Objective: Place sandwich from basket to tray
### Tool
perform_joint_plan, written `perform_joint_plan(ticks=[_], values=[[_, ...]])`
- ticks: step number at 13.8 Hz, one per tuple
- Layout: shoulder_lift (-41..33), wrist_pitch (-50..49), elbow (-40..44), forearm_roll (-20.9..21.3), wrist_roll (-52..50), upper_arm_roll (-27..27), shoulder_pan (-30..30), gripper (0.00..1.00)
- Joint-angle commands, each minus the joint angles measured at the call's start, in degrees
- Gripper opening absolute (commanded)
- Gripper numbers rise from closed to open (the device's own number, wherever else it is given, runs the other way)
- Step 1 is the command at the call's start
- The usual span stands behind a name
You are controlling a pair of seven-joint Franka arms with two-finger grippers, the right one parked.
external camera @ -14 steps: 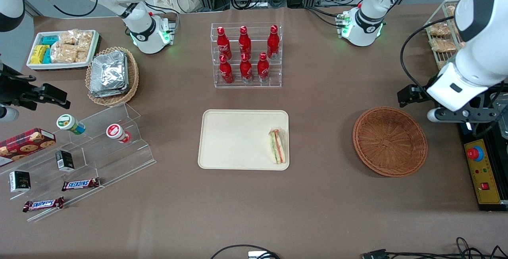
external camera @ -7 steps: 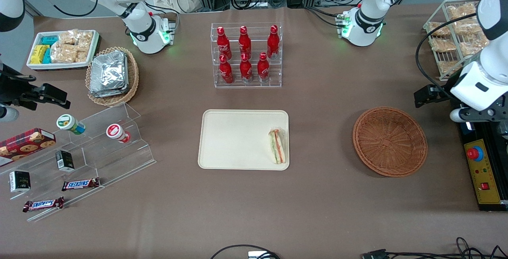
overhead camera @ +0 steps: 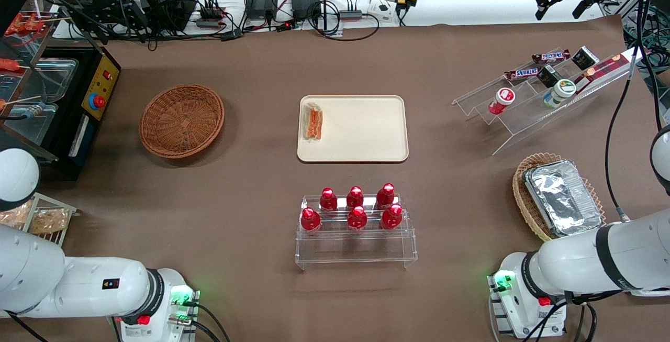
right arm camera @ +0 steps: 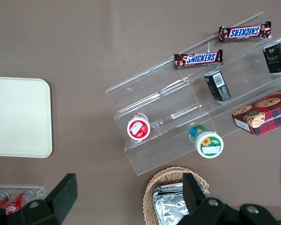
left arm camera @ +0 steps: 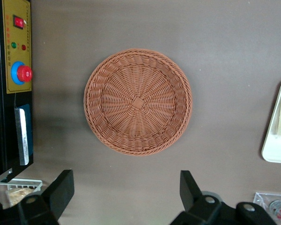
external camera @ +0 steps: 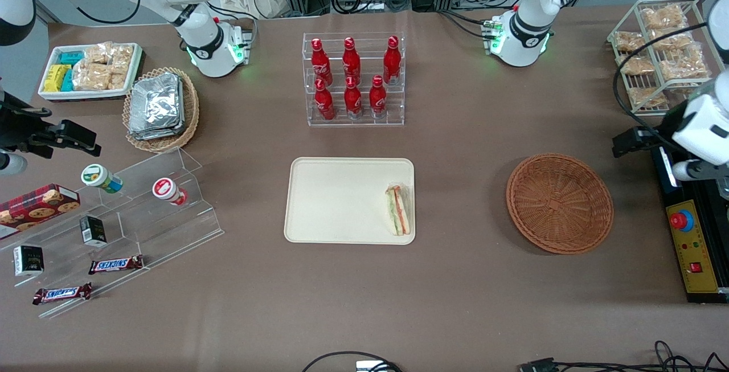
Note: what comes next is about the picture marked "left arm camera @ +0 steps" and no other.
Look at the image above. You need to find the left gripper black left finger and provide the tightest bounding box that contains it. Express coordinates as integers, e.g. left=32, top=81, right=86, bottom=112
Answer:
left=42, top=169, right=75, bottom=220

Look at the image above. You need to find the clear acrylic bottle rack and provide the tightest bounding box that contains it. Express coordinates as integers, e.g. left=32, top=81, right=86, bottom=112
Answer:
left=252, top=192, right=281, bottom=225

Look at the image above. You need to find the beige plastic tray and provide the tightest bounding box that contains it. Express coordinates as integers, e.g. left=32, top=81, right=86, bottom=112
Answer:
left=261, top=77, right=281, bottom=164

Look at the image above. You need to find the wrapped cracker snack pack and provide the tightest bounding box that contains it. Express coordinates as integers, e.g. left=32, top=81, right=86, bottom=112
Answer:
left=5, top=187, right=36, bottom=208

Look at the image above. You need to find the yellow black control box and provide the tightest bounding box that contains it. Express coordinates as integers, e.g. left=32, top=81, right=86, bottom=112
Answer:
left=0, top=0, right=34, bottom=186

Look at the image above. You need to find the brown round wicker basket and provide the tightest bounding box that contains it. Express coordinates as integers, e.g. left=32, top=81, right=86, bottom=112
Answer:
left=83, top=48, right=193, bottom=157

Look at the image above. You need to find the red emergency stop button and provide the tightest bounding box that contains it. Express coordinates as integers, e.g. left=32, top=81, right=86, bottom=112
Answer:
left=10, top=61, right=34, bottom=85

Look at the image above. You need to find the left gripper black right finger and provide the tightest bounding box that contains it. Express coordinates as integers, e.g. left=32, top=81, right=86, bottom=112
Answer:
left=179, top=170, right=203, bottom=213

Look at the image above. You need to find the white wire rack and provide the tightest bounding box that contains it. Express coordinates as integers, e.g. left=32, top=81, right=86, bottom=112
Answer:
left=0, top=178, right=44, bottom=200

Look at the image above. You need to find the silver metal plate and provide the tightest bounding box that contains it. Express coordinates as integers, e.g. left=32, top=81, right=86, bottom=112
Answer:
left=14, top=107, right=30, bottom=166

